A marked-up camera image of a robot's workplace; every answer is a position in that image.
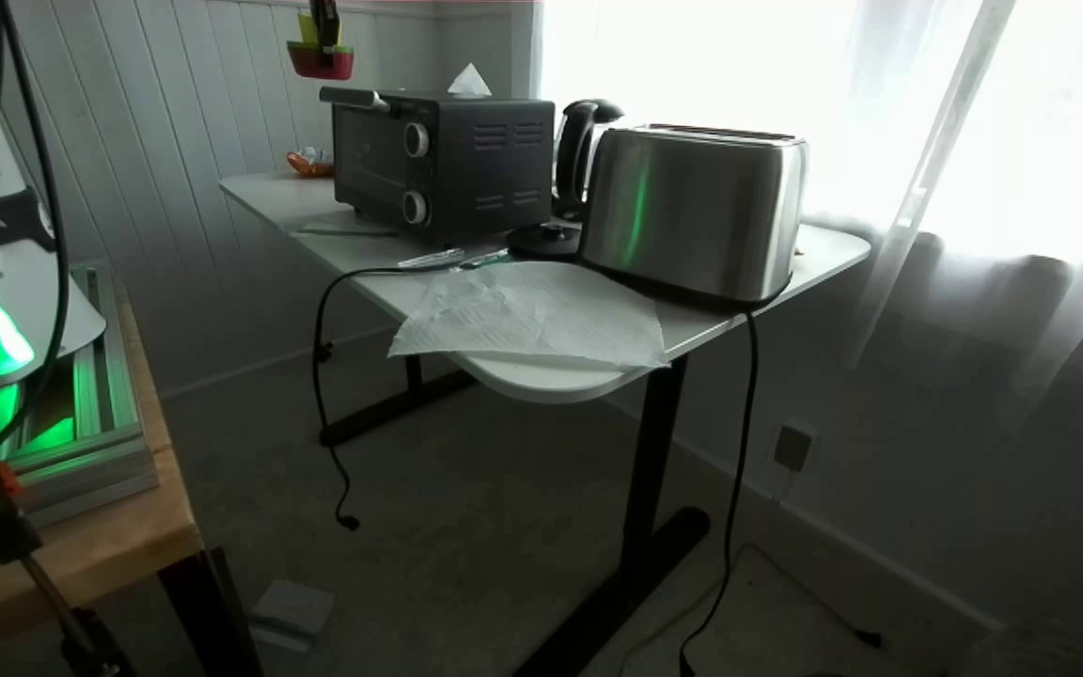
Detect black kettle base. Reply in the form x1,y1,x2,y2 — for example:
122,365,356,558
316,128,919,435
506,222,584,263

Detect black toaster oven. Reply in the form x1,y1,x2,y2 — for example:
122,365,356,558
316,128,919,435
319,86,557,248

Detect black cable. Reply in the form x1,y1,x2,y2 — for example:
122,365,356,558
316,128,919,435
678,299,884,677
311,262,469,533

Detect orange and black clamp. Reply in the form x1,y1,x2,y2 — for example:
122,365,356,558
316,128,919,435
0,460,133,677

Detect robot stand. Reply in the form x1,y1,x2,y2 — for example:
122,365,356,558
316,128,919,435
0,261,265,677

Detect orange bowl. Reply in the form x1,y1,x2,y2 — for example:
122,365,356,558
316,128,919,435
285,147,337,180

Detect crumpled white paper sheet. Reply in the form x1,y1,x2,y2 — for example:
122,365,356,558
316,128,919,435
387,260,672,371

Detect toaster oven door handle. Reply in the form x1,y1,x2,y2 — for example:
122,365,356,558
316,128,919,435
319,86,393,115

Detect wall socket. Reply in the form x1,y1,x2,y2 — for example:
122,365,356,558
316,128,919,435
771,422,817,476

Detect white tissue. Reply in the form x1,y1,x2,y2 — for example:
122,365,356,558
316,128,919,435
447,62,494,99

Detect toaster oven door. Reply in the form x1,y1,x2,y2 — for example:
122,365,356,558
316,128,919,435
332,102,408,221

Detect black electric kettle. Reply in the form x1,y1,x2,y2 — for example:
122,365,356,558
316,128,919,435
554,98,626,224

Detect white sheer curtain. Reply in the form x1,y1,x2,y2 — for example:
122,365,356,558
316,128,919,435
530,0,1083,415

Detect white box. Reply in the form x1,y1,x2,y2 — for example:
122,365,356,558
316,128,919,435
247,579,337,652

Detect yellow cup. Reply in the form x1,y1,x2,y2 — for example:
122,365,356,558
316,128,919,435
296,13,345,48

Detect silver toaster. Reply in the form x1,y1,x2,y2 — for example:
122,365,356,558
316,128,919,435
578,122,809,308

